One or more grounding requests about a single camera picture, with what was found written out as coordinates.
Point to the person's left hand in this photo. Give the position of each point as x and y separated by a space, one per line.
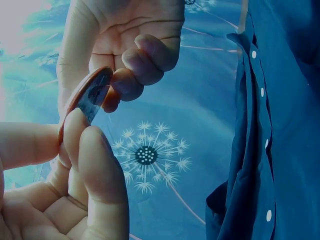
50 212

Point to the person's right hand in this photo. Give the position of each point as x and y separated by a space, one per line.
105 27

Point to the round red-rimmed mirror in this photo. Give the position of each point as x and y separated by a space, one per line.
93 91

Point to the person's body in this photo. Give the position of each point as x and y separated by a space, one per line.
277 130

